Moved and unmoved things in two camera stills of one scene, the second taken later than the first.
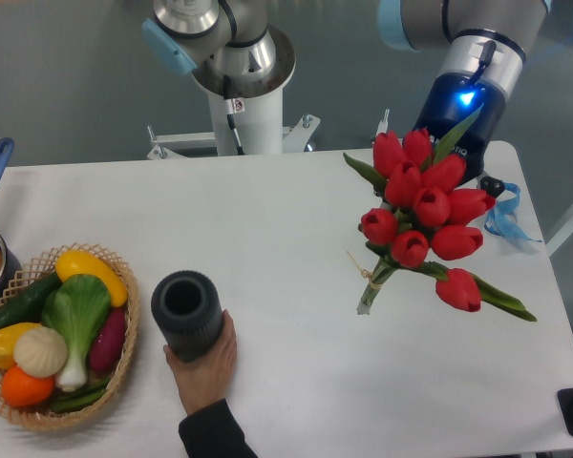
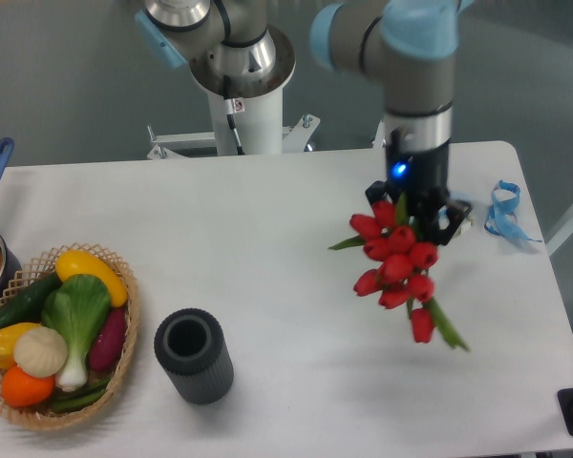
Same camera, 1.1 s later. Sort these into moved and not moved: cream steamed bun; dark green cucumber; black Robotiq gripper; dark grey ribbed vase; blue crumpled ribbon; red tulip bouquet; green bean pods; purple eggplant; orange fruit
Moved: red tulip bouquet; black Robotiq gripper; dark grey ribbed vase
Not moved: purple eggplant; blue crumpled ribbon; dark green cucumber; cream steamed bun; orange fruit; green bean pods
